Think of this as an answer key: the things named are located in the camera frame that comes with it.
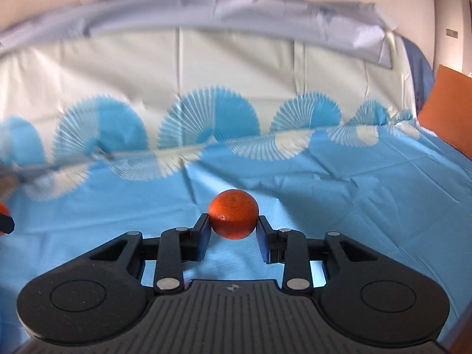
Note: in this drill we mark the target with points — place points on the grey plastic cover sheet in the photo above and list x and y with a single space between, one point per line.
221 11

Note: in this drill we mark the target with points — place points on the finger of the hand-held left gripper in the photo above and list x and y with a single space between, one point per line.
5 225

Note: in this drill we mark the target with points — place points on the small orange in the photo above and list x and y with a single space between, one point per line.
2 209

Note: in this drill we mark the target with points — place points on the blue fan-print cloth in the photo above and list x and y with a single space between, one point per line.
332 191

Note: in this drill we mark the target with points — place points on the orange cushion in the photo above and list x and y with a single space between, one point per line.
450 110

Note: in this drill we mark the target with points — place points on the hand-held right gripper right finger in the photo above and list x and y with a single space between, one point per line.
263 244

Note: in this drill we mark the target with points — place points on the large orange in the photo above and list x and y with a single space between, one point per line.
232 214

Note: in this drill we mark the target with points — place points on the wall switch plate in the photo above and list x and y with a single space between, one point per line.
452 33

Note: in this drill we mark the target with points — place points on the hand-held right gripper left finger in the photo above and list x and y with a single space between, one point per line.
202 238

